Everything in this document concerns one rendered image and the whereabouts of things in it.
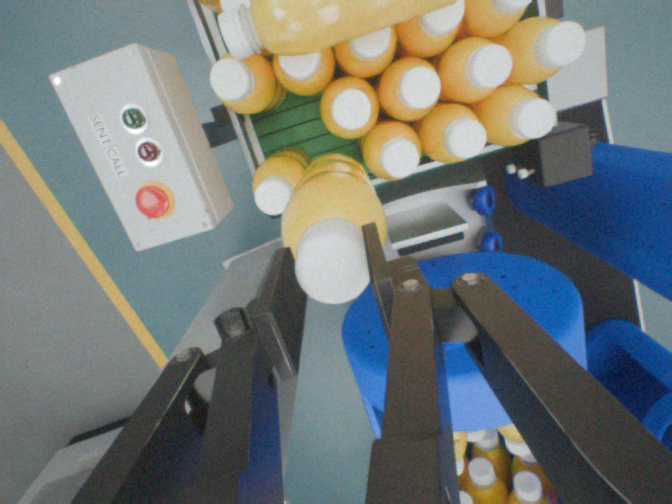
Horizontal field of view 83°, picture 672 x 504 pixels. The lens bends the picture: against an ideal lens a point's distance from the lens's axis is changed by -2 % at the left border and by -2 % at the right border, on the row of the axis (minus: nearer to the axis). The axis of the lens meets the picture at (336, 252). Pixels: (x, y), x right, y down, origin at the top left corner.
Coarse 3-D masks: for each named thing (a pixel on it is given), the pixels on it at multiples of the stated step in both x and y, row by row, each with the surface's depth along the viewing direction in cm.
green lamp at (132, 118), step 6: (132, 108) 39; (126, 114) 39; (132, 114) 39; (138, 114) 39; (126, 120) 39; (132, 120) 39; (138, 120) 39; (144, 120) 40; (126, 126) 39; (132, 126) 39; (138, 126) 39
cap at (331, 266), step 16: (304, 240) 20; (320, 240) 19; (336, 240) 19; (352, 240) 19; (304, 256) 19; (320, 256) 19; (336, 256) 19; (352, 256) 19; (304, 272) 20; (320, 272) 20; (336, 272) 20; (352, 272) 20; (368, 272) 20; (304, 288) 20; (320, 288) 20; (336, 288) 20; (352, 288) 20
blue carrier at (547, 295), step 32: (448, 256) 60; (480, 256) 57; (512, 256) 54; (512, 288) 47; (544, 288) 45; (352, 320) 51; (544, 320) 40; (576, 320) 39; (352, 352) 45; (384, 352) 43; (448, 352) 40; (576, 352) 39; (384, 384) 41; (448, 384) 36; (480, 384) 36; (480, 416) 37
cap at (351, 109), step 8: (344, 96) 39; (352, 96) 39; (360, 96) 39; (336, 104) 39; (344, 104) 39; (352, 104) 39; (360, 104) 39; (368, 104) 39; (336, 112) 40; (344, 112) 40; (352, 112) 40; (360, 112) 40; (368, 112) 40; (336, 120) 40; (344, 120) 40; (352, 120) 40; (360, 120) 40; (352, 128) 40
